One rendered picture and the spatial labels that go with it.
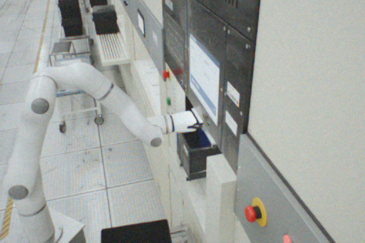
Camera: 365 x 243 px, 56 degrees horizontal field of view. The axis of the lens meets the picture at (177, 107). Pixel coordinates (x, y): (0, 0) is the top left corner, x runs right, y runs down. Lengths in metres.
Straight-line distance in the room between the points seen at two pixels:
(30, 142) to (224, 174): 0.75
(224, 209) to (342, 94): 0.59
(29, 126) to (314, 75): 1.03
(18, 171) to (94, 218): 1.46
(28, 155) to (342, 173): 1.13
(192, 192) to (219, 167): 0.69
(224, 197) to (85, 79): 0.64
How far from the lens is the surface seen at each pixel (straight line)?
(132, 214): 2.81
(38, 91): 1.26
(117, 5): 4.52
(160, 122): 1.43
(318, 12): 0.60
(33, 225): 1.68
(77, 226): 1.79
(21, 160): 1.45
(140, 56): 3.13
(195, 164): 1.51
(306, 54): 0.63
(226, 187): 0.99
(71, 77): 1.28
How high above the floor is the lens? 2.07
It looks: 31 degrees down
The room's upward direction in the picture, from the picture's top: 2 degrees counter-clockwise
